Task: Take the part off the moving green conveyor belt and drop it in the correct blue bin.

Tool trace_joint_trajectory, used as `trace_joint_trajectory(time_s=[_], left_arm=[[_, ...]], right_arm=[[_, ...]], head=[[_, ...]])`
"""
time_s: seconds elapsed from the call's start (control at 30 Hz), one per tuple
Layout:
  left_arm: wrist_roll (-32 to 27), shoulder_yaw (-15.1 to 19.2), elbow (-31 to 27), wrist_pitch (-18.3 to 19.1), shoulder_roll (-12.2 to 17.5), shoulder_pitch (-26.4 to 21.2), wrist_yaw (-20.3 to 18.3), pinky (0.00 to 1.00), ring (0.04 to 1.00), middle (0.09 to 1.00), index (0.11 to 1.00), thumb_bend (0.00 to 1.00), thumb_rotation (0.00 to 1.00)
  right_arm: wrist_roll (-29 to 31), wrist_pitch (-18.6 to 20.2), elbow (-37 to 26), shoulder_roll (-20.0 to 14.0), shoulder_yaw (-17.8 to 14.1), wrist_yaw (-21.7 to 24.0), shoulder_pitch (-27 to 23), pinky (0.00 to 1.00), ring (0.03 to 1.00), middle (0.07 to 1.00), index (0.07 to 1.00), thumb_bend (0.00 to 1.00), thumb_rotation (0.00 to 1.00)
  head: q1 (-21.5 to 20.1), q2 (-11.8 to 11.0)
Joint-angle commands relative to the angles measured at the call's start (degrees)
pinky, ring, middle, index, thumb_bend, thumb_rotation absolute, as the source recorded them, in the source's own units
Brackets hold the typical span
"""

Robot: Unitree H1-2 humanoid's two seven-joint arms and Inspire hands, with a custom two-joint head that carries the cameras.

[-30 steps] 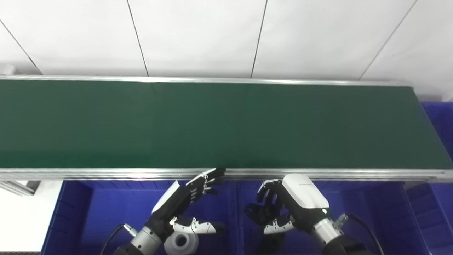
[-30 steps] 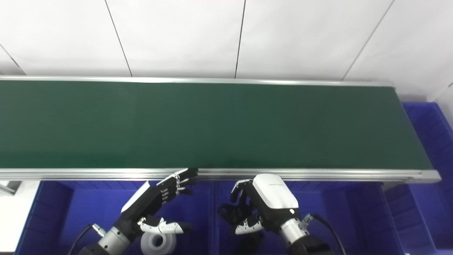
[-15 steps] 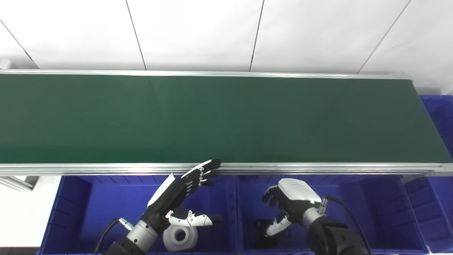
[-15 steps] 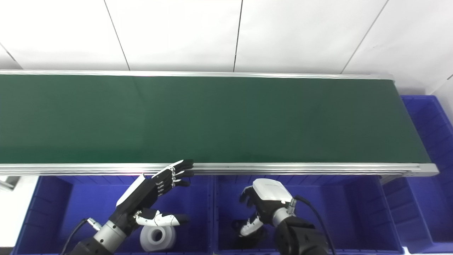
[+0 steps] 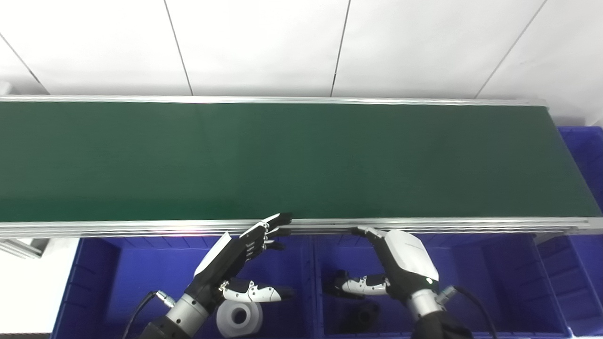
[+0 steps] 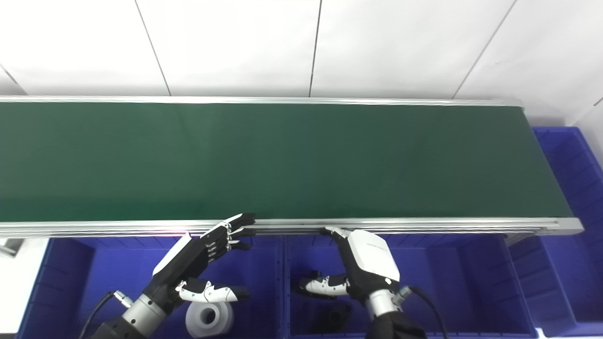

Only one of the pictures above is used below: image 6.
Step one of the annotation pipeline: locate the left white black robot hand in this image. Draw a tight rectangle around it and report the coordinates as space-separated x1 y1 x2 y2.
141 213 257 313

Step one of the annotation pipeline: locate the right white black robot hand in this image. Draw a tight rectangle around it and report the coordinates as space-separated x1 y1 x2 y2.
296 226 401 302

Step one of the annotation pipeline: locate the black flanged machine part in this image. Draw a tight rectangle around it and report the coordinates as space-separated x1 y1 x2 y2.
307 304 354 333

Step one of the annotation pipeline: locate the white cylindrical part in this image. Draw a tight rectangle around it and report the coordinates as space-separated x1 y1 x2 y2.
185 300 235 339

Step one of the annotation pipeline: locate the green conveyor belt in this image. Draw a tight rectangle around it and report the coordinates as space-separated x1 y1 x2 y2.
0 96 585 239
0 102 574 222

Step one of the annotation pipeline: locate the large blue plastic bin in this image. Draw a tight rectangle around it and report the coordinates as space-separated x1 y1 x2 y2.
506 126 603 338

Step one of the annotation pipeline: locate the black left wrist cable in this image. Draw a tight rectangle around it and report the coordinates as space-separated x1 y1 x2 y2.
78 290 133 339

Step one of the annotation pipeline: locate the aluminium conveyor support bracket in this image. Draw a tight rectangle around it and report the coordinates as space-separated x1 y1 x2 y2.
0 238 25 259

